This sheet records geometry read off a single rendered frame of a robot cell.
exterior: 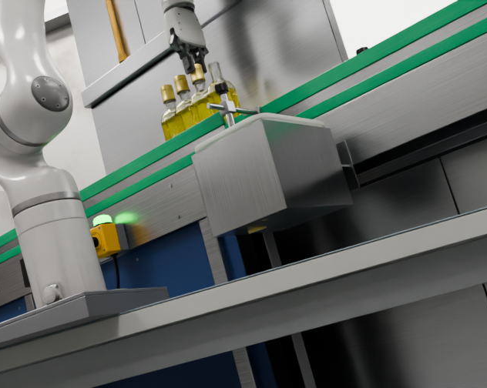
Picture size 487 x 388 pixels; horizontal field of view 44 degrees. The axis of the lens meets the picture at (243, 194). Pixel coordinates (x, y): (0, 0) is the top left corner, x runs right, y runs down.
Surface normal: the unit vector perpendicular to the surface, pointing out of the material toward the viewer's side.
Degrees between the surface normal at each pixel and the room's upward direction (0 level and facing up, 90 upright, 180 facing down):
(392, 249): 90
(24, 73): 66
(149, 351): 90
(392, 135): 90
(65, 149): 90
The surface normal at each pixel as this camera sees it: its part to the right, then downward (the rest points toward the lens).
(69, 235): 0.53, -0.35
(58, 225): 0.35, -0.31
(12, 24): 0.08, -0.41
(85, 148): -0.25, -0.13
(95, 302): 0.93, -0.30
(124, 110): -0.62, 0.01
